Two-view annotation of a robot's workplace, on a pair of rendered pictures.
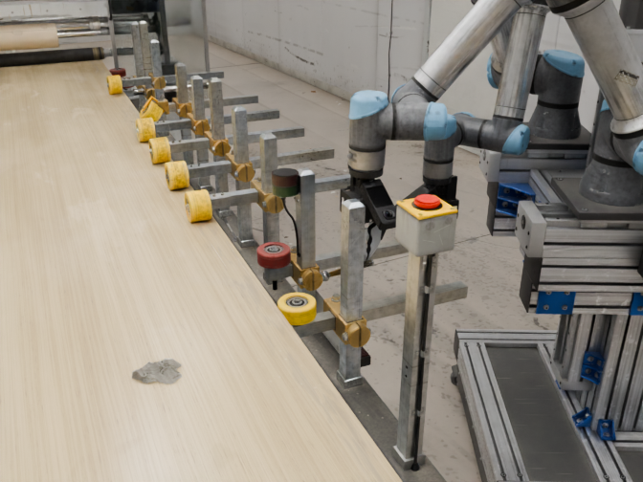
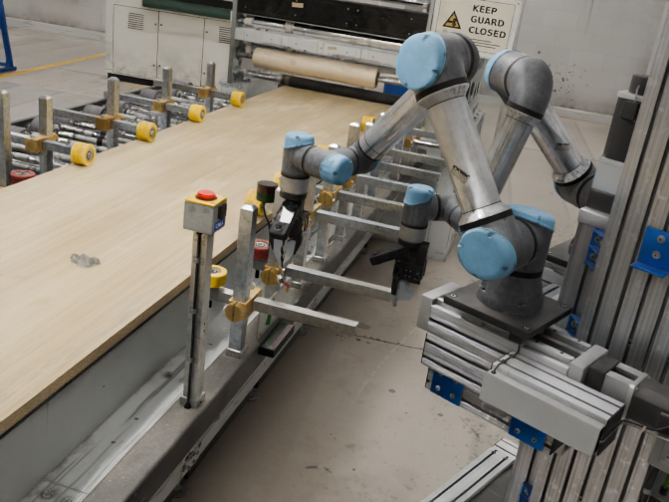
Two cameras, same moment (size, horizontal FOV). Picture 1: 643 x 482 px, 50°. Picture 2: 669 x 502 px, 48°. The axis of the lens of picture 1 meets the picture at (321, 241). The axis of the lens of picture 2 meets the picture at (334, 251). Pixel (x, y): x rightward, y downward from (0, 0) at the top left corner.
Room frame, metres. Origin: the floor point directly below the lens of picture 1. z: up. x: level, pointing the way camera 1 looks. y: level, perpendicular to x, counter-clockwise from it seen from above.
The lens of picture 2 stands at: (-0.06, -1.31, 1.75)
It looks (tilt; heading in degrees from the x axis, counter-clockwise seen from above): 22 degrees down; 37
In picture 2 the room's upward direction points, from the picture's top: 8 degrees clockwise
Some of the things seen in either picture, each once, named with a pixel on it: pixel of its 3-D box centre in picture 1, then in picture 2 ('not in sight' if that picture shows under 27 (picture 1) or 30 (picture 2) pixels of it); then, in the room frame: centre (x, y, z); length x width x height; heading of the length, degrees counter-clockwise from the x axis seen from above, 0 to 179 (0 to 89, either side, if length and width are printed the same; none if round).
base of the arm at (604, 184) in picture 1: (616, 173); (514, 281); (1.49, -0.68, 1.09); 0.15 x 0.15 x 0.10
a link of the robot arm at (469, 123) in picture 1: (463, 130); (453, 209); (1.71, -0.36, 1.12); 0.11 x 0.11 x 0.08; 55
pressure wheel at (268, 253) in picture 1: (274, 268); (258, 260); (1.47, 0.11, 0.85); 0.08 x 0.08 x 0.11
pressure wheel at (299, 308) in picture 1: (297, 322); (210, 288); (1.22, 0.05, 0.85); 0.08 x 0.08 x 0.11
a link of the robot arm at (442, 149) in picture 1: (440, 138); (418, 205); (1.64, -0.30, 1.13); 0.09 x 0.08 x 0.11; 145
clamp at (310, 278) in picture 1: (301, 269); (276, 269); (1.47, 0.05, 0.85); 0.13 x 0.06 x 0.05; 23
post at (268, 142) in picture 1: (271, 219); (303, 234); (1.68, 0.14, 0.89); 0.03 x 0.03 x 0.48; 23
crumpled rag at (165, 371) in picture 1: (157, 366); (85, 257); (0.99, 0.29, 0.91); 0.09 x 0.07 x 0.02; 91
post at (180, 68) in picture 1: (185, 125); (375, 165); (2.60, 0.53, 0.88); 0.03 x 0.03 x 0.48; 23
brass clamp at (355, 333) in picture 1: (345, 321); (243, 303); (1.25, -0.05, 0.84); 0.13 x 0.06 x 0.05; 23
